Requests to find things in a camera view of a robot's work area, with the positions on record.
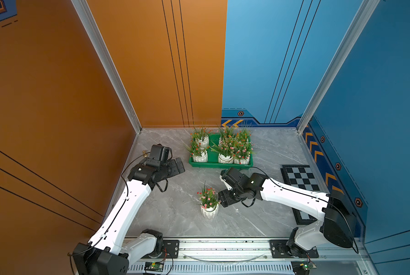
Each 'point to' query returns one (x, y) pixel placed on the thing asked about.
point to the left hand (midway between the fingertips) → (176, 165)
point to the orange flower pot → (244, 136)
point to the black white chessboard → (301, 176)
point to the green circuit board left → (155, 266)
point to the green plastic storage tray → (212, 162)
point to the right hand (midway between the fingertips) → (224, 199)
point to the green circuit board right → (302, 267)
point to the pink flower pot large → (225, 149)
